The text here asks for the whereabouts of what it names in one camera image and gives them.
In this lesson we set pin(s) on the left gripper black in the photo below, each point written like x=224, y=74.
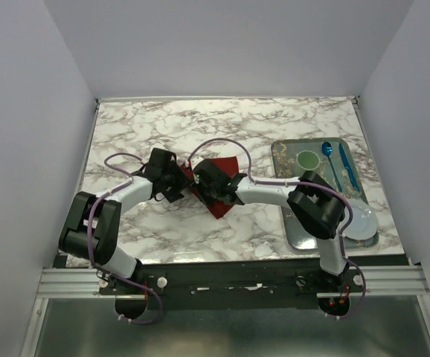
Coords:
x=181, y=181

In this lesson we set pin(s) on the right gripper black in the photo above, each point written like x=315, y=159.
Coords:
x=198, y=184

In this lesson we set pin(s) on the dark red cloth napkin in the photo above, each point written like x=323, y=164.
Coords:
x=217, y=208

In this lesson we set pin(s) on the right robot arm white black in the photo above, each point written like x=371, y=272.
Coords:
x=322, y=212

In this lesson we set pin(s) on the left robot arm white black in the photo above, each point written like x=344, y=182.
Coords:
x=92, y=225

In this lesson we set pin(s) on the light green cup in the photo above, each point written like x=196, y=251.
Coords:
x=308, y=160

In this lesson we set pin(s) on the blue metallic spoon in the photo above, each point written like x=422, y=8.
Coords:
x=327, y=150

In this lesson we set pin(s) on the floral teal serving tray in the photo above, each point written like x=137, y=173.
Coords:
x=284, y=155

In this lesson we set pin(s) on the blue metallic knife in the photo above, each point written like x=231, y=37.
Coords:
x=348, y=167

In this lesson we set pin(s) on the pale blue small plate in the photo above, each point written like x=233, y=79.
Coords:
x=364, y=223

